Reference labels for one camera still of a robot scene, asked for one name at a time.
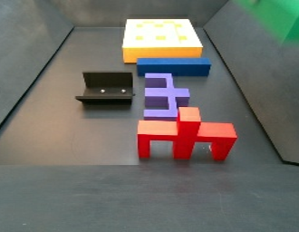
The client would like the black angle bracket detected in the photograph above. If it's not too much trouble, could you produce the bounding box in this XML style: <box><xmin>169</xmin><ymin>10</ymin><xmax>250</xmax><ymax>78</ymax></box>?
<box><xmin>76</xmin><ymin>72</ymin><xmax>135</xmax><ymax>103</ymax></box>

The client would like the blue rectangular block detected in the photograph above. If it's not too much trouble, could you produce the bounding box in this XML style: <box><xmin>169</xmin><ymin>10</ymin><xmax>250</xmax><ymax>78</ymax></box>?
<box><xmin>136</xmin><ymin>58</ymin><xmax>212</xmax><ymax>76</ymax></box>

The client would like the red legged block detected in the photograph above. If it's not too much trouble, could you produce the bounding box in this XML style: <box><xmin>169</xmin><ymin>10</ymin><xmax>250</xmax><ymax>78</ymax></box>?
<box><xmin>136</xmin><ymin>107</ymin><xmax>238</xmax><ymax>161</ymax></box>

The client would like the purple stepped block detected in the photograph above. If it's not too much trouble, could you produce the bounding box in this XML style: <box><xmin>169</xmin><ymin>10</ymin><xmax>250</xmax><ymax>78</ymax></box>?
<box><xmin>144</xmin><ymin>73</ymin><xmax>189</xmax><ymax>121</ymax></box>

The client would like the green long block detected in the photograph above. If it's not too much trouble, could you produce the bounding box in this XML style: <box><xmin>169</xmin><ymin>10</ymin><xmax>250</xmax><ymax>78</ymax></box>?
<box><xmin>233</xmin><ymin>0</ymin><xmax>299</xmax><ymax>44</ymax></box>

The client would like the yellow slotted board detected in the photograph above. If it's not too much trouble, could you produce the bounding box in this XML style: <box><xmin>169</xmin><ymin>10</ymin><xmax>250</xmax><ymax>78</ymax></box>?
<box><xmin>123</xmin><ymin>19</ymin><xmax>203</xmax><ymax>63</ymax></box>

